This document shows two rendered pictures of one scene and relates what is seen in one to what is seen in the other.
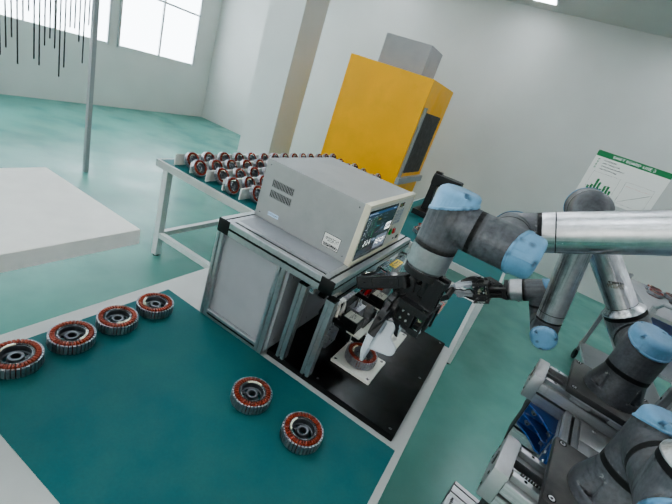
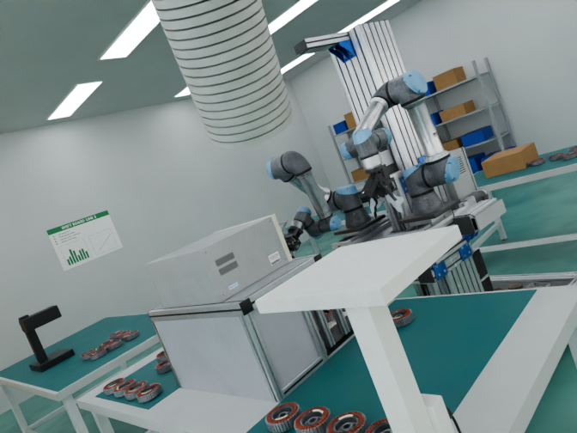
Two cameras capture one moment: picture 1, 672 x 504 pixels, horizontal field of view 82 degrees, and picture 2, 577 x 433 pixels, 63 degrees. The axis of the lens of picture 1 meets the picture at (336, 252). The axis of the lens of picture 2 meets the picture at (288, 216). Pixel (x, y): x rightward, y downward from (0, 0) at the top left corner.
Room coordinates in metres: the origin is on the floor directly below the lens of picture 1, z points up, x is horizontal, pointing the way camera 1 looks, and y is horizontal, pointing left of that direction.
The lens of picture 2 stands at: (0.24, 1.66, 1.46)
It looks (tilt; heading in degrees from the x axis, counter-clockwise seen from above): 5 degrees down; 295
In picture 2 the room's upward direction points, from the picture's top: 21 degrees counter-clockwise
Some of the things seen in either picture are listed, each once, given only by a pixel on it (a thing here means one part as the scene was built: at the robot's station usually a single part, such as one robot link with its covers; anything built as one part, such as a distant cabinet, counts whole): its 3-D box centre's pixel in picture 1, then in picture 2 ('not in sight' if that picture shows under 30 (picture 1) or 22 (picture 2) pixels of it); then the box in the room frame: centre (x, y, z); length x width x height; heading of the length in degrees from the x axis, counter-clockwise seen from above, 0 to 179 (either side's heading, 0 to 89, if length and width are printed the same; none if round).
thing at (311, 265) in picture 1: (328, 234); (231, 289); (1.34, 0.05, 1.09); 0.68 x 0.44 x 0.05; 158
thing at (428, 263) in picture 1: (429, 257); (371, 162); (0.66, -0.16, 1.37); 0.08 x 0.08 x 0.05
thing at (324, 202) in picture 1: (339, 203); (218, 261); (1.35, 0.05, 1.22); 0.44 x 0.39 x 0.20; 158
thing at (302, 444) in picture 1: (302, 432); (398, 318); (0.75, -0.08, 0.77); 0.11 x 0.11 x 0.04
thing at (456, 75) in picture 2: not in sight; (449, 78); (0.48, -6.71, 1.90); 0.40 x 0.36 x 0.24; 69
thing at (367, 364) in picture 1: (361, 355); (324, 315); (1.11, -0.20, 0.80); 0.11 x 0.11 x 0.04
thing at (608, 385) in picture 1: (619, 381); (355, 215); (1.02, -0.92, 1.09); 0.15 x 0.15 x 0.10
